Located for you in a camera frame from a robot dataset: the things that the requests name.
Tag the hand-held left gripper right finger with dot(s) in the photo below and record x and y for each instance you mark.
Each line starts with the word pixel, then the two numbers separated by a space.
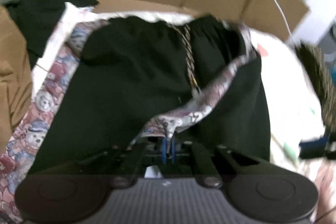
pixel 173 153

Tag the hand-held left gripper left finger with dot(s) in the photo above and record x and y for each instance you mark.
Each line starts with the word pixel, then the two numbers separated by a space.
pixel 164 153

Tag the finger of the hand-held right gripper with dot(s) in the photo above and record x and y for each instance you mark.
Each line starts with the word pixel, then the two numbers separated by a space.
pixel 313 146

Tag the black shorts teddy print trim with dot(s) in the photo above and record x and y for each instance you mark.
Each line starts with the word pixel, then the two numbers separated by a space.
pixel 126 69

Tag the person's right forearm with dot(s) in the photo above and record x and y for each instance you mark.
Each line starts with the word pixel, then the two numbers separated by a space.
pixel 326 187

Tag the leopard print cloth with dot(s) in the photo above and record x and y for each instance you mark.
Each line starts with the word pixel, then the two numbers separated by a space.
pixel 323 82

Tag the cream bear print blanket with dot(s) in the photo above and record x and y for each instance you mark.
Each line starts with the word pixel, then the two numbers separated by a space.
pixel 283 69

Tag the brown garment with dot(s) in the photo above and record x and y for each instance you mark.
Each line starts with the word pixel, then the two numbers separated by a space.
pixel 13 69

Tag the black cloth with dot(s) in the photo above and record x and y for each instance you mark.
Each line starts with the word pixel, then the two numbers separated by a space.
pixel 47 11

